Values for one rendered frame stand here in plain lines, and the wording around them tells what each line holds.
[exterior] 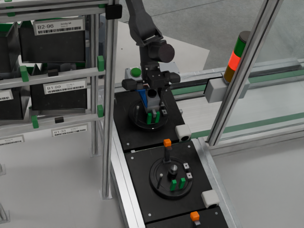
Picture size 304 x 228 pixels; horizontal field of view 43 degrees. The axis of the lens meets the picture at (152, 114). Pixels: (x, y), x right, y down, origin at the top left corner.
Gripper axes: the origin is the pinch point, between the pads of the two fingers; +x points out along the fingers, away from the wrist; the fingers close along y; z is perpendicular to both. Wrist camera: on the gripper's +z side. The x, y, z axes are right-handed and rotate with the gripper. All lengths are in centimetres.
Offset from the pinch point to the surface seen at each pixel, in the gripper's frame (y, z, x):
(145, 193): -9.2, 15.4, 26.1
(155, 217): -8.6, 21.7, 30.9
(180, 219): -1.5, 23.6, 32.4
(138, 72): 2.0, -23.8, -3.8
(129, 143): -9.4, 0.3, 14.6
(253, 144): 36.5, 2.1, 23.7
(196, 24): 97, -185, -5
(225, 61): 105, -150, 22
